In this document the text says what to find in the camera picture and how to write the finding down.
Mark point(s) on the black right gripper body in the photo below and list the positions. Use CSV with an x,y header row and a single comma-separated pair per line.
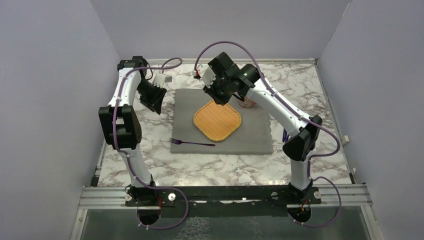
x,y
218,90

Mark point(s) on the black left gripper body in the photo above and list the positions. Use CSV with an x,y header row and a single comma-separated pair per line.
x,y
147,89

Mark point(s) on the pink patterned cup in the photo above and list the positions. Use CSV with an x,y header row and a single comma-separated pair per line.
x,y
247,103

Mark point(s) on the woven yellow wicker tray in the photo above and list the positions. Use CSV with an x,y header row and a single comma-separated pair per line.
x,y
217,122

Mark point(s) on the purple iridescent fork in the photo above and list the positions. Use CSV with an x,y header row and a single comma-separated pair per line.
x,y
180,142

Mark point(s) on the grey scalloped cloth placemat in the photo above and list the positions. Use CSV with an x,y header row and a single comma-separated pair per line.
x,y
253,137

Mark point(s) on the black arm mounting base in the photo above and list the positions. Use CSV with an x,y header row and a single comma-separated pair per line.
x,y
219,201

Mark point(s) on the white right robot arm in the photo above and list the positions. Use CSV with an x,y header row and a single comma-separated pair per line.
x,y
302,128

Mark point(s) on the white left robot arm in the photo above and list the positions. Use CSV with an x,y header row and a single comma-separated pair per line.
x,y
119,122

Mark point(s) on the purple iridescent knife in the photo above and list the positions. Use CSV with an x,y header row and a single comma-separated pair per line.
x,y
284,137

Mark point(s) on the aluminium table frame rail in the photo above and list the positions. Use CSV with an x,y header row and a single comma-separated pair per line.
x,y
96,198

